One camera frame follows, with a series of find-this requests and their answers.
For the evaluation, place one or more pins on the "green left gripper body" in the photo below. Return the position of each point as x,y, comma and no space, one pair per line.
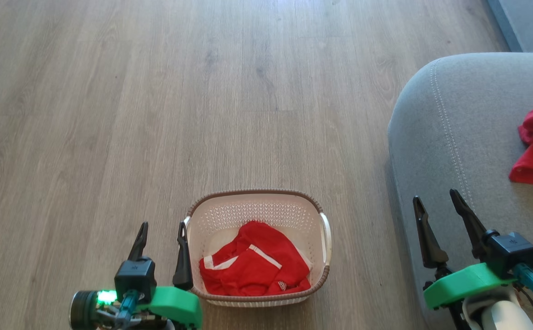
179,307

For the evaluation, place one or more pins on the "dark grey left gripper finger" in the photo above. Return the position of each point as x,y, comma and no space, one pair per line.
140,243
183,266

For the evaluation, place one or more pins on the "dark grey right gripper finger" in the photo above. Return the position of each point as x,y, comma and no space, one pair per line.
470,229
429,243

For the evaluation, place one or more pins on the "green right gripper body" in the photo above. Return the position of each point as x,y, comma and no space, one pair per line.
463,284

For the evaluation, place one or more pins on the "red garment with white stripes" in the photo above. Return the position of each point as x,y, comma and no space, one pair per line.
257,272

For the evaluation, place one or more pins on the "grey sofa seat cushion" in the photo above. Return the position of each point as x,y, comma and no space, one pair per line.
454,137
532,23

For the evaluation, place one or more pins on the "white woven laundry basket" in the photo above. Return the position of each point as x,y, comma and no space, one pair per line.
248,211

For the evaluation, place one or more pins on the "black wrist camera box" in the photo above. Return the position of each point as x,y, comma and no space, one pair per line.
512,252
134,277

